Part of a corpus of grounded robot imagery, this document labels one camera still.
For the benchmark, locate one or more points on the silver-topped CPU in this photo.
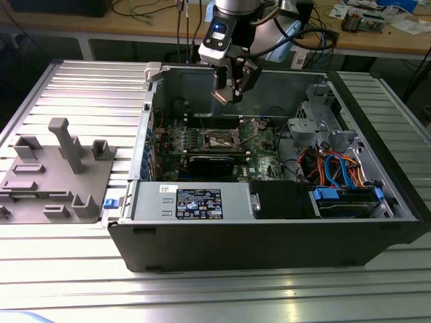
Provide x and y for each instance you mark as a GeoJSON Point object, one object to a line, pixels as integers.
{"type": "Point", "coordinates": [220, 96]}

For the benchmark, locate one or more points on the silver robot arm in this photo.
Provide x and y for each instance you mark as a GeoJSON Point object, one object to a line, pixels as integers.
{"type": "Point", "coordinates": [269, 30]}

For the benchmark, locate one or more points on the metal locking lever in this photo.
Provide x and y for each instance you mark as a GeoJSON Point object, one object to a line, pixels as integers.
{"type": "Point", "coordinates": [202, 124]}

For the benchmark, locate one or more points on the CPU socket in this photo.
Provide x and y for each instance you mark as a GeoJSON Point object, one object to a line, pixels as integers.
{"type": "Point", "coordinates": [219, 138]}

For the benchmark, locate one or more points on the round coin battery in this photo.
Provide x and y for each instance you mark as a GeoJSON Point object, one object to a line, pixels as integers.
{"type": "Point", "coordinates": [262, 125]}

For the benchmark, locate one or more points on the white label sheet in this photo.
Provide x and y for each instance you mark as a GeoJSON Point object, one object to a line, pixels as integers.
{"type": "Point", "coordinates": [299, 60]}

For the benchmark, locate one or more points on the pale blue teach pendant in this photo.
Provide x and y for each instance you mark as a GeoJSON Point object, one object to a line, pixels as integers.
{"type": "Point", "coordinates": [291, 37]}

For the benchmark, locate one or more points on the metal disk bay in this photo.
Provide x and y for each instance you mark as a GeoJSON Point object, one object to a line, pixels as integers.
{"type": "Point", "coordinates": [306, 125]}

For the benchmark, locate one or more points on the black upright box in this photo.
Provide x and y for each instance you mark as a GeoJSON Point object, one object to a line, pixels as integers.
{"type": "Point", "coordinates": [304, 20]}

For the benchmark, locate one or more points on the green motherboard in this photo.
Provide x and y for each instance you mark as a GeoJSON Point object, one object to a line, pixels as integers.
{"type": "Point", "coordinates": [262, 165]}

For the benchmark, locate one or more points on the grey plastic latch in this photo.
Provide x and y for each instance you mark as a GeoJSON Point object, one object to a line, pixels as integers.
{"type": "Point", "coordinates": [153, 69]}

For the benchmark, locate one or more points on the black graphics card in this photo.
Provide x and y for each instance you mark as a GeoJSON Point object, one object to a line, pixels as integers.
{"type": "Point", "coordinates": [210, 166]}

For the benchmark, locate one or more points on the copper heatsink cooler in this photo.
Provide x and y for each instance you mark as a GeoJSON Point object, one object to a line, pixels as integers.
{"type": "Point", "coordinates": [352, 22]}

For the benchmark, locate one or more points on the wooden desk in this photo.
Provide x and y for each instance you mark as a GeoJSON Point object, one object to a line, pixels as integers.
{"type": "Point", "coordinates": [134, 23]}

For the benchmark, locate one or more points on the green circuit board device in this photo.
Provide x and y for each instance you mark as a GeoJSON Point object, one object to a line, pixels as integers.
{"type": "Point", "coordinates": [373, 23]}

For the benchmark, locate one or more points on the silver power supply unit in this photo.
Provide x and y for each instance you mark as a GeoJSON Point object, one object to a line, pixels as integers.
{"type": "Point", "coordinates": [148, 202]}

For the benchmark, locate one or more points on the blue box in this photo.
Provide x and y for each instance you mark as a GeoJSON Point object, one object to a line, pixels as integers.
{"type": "Point", "coordinates": [397, 2]}

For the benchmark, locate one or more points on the hard disk in blue carrier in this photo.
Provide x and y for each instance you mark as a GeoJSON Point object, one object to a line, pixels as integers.
{"type": "Point", "coordinates": [343, 210]}

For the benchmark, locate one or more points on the white papers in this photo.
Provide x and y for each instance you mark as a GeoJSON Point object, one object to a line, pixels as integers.
{"type": "Point", "coordinates": [409, 27]}

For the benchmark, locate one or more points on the black PC case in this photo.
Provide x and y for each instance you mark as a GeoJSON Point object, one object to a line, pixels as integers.
{"type": "Point", "coordinates": [235, 245]}

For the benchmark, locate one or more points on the blue plastic latch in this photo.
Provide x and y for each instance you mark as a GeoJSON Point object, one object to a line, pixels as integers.
{"type": "Point", "coordinates": [110, 204]}

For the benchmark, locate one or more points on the black monitor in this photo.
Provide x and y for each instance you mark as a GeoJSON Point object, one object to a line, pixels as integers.
{"type": "Point", "coordinates": [57, 6]}

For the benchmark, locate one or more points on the grey parts rack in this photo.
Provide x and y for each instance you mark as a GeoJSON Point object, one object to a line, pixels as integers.
{"type": "Point", "coordinates": [50, 181]}

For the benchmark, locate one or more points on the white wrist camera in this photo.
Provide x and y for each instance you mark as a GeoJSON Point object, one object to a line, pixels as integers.
{"type": "Point", "coordinates": [215, 54]}

